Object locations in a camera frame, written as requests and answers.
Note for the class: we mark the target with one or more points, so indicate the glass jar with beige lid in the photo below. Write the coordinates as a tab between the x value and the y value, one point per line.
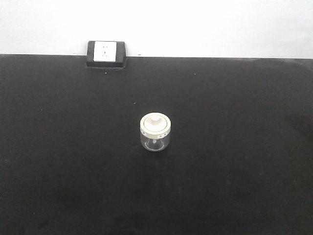
155	131

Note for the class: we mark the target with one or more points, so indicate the white power socket black base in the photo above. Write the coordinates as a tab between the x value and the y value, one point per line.
106	54

